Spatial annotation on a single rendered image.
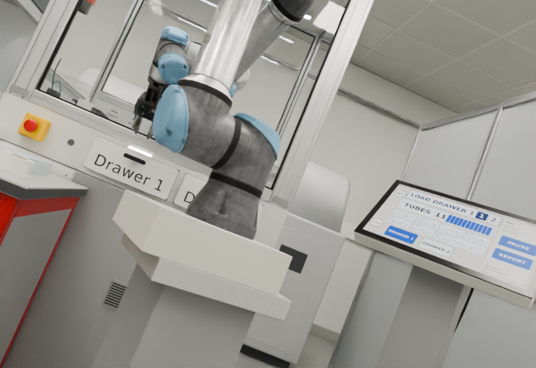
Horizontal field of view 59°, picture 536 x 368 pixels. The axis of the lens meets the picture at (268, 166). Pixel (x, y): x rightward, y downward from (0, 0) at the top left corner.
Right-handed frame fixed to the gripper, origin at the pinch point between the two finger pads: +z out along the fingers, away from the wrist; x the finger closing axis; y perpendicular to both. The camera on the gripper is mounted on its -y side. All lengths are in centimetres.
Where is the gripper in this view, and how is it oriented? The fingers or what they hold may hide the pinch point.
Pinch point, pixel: (143, 132)
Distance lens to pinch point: 154.5
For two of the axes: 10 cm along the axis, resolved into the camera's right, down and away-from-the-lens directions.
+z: -4.1, 7.8, 4.8
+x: 9.1, 4.0, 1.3
